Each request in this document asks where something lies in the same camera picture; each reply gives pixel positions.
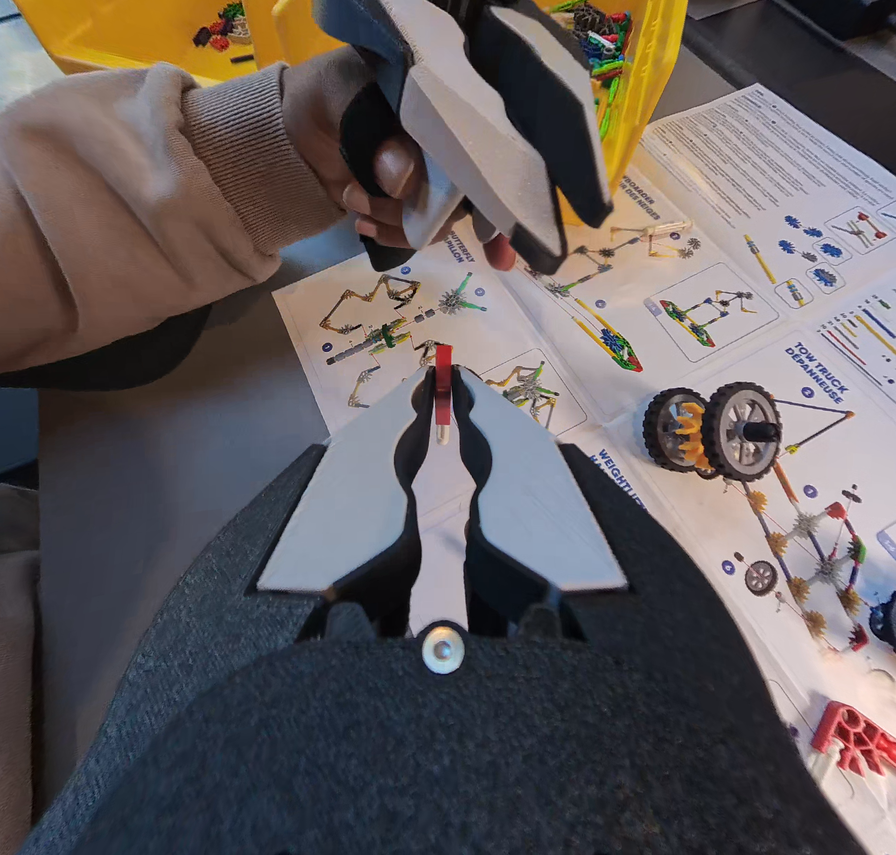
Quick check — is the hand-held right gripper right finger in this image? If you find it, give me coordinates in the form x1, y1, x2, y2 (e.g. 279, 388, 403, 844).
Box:
451, 368, 630, 629

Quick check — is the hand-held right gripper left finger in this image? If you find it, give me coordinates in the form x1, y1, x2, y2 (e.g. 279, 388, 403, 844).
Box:
257, 368, 438, 629

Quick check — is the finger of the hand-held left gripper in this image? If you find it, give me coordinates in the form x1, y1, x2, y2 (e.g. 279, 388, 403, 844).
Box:
469, 1, 614, 229
367, 0, 569, 276

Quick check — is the yellow plastic bin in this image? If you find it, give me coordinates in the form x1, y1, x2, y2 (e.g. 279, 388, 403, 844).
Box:
0, 0, 281, 79
273, 0, 697, 226

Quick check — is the short red toy rod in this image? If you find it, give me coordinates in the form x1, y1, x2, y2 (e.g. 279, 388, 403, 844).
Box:
432, 344, 456, 447

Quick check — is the toy wheel pair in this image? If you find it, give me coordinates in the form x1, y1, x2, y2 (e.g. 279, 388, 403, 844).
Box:
642, 379, 785, 485

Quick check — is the colourful construction toy model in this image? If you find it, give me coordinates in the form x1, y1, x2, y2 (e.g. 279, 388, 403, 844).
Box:
810, 701, 896, 779

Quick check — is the person's left forearm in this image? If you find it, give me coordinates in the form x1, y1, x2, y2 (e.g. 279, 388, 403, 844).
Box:
0, 64, 344, 373

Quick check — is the person's left hand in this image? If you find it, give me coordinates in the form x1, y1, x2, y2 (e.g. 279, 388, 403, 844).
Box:
280, 48, 519, 272

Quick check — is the pile of loose toy pieces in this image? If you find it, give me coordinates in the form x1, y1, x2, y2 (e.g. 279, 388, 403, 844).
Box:
553, 0, 638, 142

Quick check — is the white instruction sheet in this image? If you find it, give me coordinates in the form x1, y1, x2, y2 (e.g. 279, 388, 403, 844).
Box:
273, 83, 896, 855

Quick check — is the person's upper body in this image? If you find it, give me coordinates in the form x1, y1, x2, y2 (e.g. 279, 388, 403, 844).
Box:
0, 484, 43, 855

